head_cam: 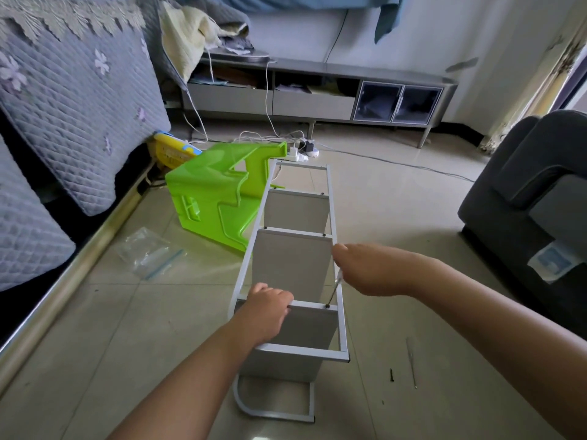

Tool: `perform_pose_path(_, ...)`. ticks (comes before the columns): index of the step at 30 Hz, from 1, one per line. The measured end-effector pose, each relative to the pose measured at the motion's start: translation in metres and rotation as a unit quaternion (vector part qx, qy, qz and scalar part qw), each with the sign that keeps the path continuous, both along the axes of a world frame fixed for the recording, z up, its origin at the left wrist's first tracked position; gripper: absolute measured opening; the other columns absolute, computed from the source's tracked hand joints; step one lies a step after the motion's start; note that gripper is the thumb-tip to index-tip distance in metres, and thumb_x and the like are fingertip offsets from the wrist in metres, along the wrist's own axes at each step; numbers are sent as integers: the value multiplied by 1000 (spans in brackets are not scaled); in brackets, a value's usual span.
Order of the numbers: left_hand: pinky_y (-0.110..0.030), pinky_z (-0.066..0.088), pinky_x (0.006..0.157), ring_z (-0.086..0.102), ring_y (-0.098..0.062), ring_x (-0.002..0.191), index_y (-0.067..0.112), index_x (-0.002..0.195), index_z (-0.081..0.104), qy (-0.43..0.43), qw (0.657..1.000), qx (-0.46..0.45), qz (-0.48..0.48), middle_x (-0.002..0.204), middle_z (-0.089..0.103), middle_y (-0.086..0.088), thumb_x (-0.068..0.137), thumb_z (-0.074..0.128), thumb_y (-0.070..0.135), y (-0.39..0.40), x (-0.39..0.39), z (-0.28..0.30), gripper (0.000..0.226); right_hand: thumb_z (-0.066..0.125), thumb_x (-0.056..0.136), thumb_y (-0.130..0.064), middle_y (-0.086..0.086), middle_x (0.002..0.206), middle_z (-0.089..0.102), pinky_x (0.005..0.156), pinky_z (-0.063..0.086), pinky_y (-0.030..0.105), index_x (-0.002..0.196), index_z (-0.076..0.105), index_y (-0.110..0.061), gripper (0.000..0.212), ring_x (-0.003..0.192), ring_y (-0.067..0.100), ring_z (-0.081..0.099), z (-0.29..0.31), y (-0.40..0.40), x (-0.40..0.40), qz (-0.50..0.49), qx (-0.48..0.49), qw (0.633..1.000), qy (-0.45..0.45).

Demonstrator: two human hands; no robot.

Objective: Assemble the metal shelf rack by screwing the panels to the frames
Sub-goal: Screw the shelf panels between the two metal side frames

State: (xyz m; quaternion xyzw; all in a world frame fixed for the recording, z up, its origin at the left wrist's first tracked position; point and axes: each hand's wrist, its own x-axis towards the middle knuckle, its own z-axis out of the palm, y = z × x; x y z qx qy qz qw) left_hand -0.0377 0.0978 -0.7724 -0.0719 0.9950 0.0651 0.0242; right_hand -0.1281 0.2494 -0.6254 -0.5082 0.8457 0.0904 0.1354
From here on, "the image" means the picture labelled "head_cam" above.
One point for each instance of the clear plastic screw bag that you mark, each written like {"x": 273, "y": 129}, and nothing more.
{"x": 149, "y": 254}

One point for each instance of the person's right forearm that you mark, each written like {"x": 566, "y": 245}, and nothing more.
{"x": 504, "y": 343}

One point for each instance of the white metal frame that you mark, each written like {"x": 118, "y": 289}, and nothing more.
{"x": 303, "y": 351}
{"x": 275, "y": 417}

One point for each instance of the white power strip with plugs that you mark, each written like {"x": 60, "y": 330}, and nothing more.
{"x": 308, "y": 149}

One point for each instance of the grey marble TV cabinet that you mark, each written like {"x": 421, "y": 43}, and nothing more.
{"x": 321, "y": 91}

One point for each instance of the person's left hand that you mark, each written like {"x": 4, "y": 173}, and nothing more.
{"x": 261, "y": 314}

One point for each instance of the grey textured furniture cover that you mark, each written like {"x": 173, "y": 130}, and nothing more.
{"x": 64, "y": 114}

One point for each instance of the green plastic stool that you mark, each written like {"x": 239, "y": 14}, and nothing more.
{"x": 216, "y": 192}

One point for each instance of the yellow plastic basket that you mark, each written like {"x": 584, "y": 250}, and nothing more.
{"x": 172, "y": 151}

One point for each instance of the patterned beige curtain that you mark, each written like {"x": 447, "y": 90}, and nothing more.
{"x": 532, "y": 96}

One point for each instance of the blue cloth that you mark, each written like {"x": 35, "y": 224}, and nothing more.
{"x": 303, "y": 2}

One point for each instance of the white wooden board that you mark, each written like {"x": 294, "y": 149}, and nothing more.
{"x": 292, "y": 266}
{"x": 307, "y": 334}
{"x": 295, "y": 212}

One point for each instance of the grey sofa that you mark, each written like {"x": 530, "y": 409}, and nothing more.
{"x": 523, "y": 188}

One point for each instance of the person's right hand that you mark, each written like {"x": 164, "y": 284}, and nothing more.
{"x": 376, "y": 270}

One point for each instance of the chrome metal base rail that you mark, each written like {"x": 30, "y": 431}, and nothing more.
{"x": 64, "y": 288}

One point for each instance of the pile of pale cloth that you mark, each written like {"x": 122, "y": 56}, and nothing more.
{"x": 188, "y": 36}

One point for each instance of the person's left forearm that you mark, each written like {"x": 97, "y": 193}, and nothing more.
{"x": 183, "y": 389}

